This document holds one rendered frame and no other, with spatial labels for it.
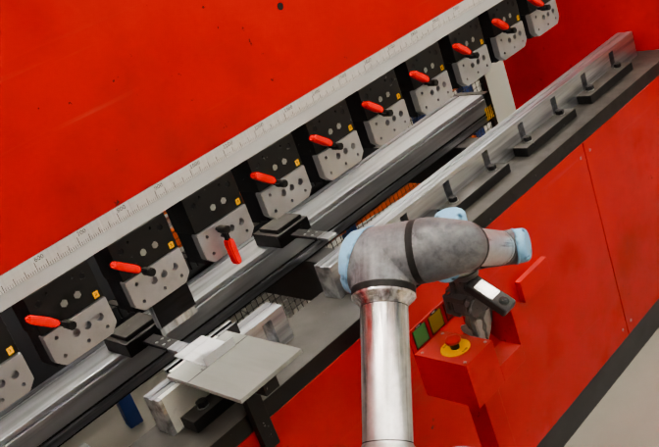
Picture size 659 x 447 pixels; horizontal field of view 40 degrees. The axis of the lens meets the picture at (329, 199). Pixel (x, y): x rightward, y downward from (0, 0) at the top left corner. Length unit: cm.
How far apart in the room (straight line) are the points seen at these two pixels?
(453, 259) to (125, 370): 100
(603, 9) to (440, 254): 216
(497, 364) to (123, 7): 116
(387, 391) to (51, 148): 80
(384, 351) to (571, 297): 148
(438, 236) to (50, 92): 80
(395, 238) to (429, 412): 96
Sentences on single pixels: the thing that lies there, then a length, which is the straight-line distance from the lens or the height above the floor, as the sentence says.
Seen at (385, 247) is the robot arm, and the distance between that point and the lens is 158.
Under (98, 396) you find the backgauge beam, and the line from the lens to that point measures 226.
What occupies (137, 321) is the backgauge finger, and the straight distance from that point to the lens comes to 227.
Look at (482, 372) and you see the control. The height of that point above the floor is 73.
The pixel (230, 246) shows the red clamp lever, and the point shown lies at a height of 120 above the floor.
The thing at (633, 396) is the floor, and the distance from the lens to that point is 319.
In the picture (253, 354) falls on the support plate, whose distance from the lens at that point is 197.
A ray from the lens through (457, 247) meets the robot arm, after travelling 157.
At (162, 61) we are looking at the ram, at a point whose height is 162.
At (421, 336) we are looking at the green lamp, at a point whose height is 81.
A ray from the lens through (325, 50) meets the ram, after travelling 226.
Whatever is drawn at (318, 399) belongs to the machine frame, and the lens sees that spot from 216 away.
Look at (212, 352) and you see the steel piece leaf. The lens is 200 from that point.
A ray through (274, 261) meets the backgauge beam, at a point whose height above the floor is 94.
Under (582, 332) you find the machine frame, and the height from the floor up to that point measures 28.
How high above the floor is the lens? 191
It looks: 20 degrees down
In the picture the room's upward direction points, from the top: 20 degrees counter-clockwise
